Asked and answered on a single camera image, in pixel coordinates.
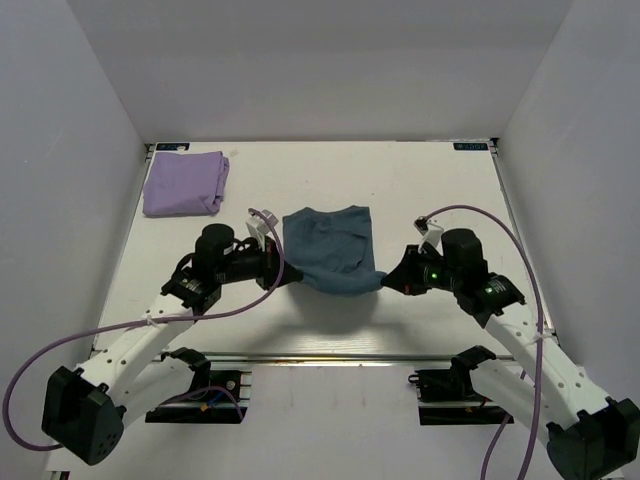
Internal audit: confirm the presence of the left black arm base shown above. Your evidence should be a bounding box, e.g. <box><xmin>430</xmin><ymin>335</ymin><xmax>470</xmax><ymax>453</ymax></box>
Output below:
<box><xmin>144</xmin><ymin>348</ymin><xmax>252</xmax><ymax>425</ymax></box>

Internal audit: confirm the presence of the left blue table sticker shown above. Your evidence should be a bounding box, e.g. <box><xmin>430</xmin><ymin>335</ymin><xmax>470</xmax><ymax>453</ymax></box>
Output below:
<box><xmin>155</xmin><ymin>142</ymin><xmax>190</xmax><ymax>152</ymax></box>

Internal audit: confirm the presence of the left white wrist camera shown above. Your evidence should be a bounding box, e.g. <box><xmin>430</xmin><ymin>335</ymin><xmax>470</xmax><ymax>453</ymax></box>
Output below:
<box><xmin>245</xmin><ymin>209</ymin><xmax>279</xmax><ymax>251</ymax></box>

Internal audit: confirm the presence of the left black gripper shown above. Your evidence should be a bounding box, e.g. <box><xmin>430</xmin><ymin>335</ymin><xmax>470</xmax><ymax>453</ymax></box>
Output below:
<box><xmin>217</xmin><ymin>235</ymin><xmax>303</xmax><ymax>290</ymax></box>

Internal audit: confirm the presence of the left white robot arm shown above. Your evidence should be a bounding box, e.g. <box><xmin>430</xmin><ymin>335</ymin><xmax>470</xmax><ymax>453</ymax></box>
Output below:
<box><xmin>42</xmin><ymin>224</ymin><xmax>303</xmax><ymax>466</ymax></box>

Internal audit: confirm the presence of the folded lavender t-shirt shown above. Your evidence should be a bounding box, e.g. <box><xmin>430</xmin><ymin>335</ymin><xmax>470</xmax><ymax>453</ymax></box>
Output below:
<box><xmin>142</xmin><ymin>152</ymin><xmax>230</xmax><ymax>217</ymax></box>

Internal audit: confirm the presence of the blue table sticker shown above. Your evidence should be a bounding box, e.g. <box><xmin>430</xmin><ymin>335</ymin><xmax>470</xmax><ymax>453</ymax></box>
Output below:
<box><xmin>453</xmin><ymin>142</ymin><xmax>489</xmax><ymax>151</ymax></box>
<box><xmin>155</xmin><ymin>142</ymin><xmax>190</xmax><ymax>152</ymax></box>

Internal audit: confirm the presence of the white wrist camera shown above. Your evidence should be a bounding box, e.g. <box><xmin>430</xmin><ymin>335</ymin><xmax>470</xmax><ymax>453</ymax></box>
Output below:
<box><xmin>245</xmin><ymin>209</ymin><xmax>279</xmax><ymax>251</ymax></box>
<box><xmin>414</xmin><ymin>216</ymin><xmax>444</xmax><ymax>252</ymax></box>

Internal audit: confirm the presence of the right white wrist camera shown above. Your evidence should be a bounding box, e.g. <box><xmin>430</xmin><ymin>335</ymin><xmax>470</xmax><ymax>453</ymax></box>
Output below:
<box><xmin>414</xmin><ymin>216</ymin><xmax>444</xmax><ymax>252</ymax></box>

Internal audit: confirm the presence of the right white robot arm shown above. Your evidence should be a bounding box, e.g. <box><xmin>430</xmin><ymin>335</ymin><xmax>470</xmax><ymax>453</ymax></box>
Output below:
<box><xmin>382</xmin><ymin>222</ymin><xmax>639</xmax><ymax>479</ymax></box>

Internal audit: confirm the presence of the right blue table sticker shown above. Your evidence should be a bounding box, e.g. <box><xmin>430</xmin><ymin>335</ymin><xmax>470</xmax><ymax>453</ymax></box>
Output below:
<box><xmin>453</xmin><ymin>142</ymin><xmax>489</xmax><ymax>151</ymax></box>

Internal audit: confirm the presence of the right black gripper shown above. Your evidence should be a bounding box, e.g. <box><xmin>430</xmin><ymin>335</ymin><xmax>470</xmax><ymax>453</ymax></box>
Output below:
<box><xmin>383</xmin><ymin>244</ymin><xmax>462</xmax><ymax>295</ymax></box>

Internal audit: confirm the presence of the dark teal t-shirt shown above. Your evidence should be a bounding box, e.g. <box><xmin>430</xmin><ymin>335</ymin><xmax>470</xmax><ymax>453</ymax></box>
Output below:
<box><xmin>283</xmin><ymin>205</ymin><xmax>385</xmax><ymax>297</ymax></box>

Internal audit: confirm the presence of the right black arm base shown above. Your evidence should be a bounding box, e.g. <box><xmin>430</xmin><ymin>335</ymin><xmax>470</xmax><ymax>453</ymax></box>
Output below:
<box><xmin>407</xmin><ymin>346</ymin><xmax>507</xmax><ymax>426</ymax></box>

